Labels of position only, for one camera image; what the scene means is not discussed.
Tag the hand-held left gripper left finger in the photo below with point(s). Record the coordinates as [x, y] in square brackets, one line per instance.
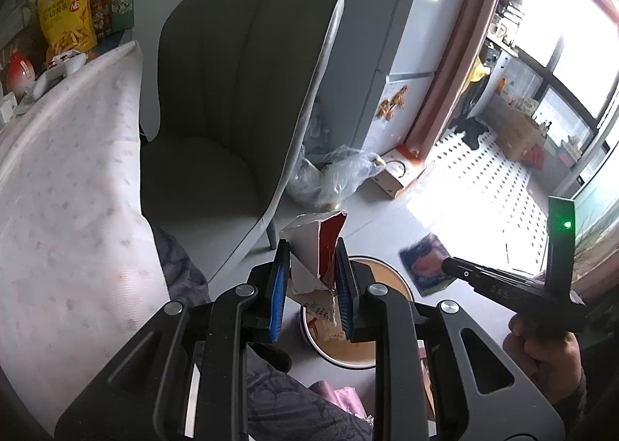
[278, 296]

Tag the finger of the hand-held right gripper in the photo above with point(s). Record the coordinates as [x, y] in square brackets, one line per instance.
[493, 281]

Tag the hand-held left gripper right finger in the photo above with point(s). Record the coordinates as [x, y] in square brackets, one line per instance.
[344, 296]

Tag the torn red white carton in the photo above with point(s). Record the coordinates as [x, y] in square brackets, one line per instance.
[309, 247]

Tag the white round trash bin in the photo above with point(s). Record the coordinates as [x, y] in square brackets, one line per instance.
[355, 354]

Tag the blue pink printed packet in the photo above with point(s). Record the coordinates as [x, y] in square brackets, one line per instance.
[425, 267]

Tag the person's right hand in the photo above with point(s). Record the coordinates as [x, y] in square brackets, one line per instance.
[556, 363]

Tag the pink cloth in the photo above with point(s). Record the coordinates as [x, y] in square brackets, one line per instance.
[338, 397]

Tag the grey patterned pants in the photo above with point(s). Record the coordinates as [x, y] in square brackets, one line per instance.
[290, 402]

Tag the clear plastic bag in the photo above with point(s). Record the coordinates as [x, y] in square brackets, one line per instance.
[338, 175]

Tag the white orange carton box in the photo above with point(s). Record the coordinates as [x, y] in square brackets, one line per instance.
[399, 175]

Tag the brown cardboard box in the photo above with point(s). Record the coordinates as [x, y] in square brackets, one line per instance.
[517, 134]

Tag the dark cloth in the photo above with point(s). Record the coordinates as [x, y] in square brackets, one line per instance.
[471, 131]

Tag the orange fridge magnet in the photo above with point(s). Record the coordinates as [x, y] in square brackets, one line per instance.
[385, 110]
[400, 96]

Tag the grey upholstered chair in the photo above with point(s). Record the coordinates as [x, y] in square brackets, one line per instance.
[217, 83]

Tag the pink curtain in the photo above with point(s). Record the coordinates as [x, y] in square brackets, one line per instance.
[459, 59]

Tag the white floral tablecloth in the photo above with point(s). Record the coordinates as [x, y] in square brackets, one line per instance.
[72, 180]

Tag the pale blue refrigerator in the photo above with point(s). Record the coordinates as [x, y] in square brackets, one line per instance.
[411, 10]

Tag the white wrapper with red print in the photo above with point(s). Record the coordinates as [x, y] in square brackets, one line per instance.
[55, 76]

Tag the yellow snack bag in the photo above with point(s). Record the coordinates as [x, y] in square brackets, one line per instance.
[67, 15]

